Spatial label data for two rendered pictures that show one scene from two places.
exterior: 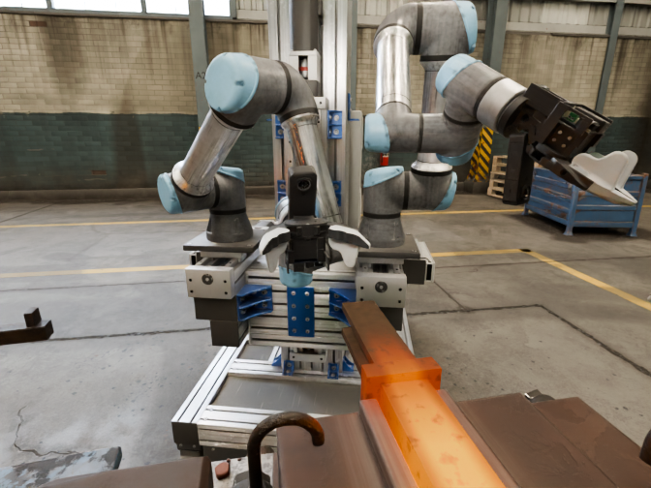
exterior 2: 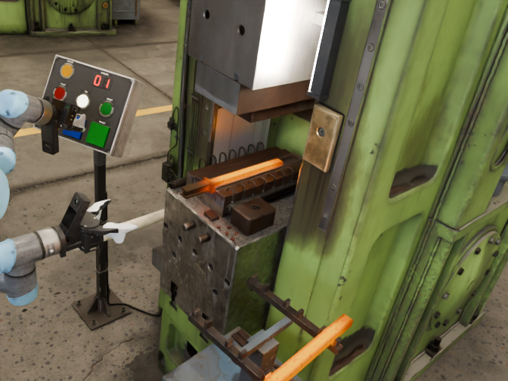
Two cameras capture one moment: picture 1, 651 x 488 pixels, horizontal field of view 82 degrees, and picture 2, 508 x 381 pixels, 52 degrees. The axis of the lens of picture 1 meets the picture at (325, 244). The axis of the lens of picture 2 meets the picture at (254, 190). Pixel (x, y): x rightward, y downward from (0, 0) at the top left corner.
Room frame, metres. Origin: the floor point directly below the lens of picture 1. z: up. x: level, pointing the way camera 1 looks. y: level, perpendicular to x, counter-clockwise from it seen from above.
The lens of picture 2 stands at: (0.90, 1.18, 1.86)
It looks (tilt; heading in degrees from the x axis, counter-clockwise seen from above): 31 degrees down; 234
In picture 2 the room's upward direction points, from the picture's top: 10 degrees clockwise
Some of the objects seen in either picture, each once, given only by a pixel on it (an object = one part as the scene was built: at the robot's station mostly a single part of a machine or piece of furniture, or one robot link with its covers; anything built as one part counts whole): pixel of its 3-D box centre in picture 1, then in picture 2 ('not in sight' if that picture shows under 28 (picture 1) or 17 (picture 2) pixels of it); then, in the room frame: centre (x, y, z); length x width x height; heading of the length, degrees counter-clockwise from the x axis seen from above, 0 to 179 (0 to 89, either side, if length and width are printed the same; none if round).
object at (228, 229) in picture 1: (229, 222); not in sight; (1.20, 0.32, 0.87); 0.15 x 0.15 x 0.10
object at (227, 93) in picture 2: not in sight; (267, 78); (-0.01, -0.11, 1.32); 0.42 x 0.20 x 0.10; 11
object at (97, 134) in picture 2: not in sight; (98, 134); (0.42, -0.45, 1.01); 0.07 x 0.05 x 0.07; 126
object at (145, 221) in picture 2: not in sight; (124, 228); (0.34, -0.39, 0.62); 0.44 x 0.05 x 0.05; 11
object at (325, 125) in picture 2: not in sight; (321, 137); (0.00, 0.21, 1.27); 0.09 x 0.02 x 0.17; 101
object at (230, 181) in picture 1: (224, 186); not in sight; (1.19, 0.32, 0.98); 0.13 x 0.12 x 0.14; 137
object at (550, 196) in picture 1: (576, 197); not in sight; (4.77, -3.24, 0.36); 1.20 x 0.80 x 0.72; 177
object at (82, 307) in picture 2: not in sight; (100, 302); (0.37, -0.61, 0.05); 0.22 x 0.22 x 0.09; 11
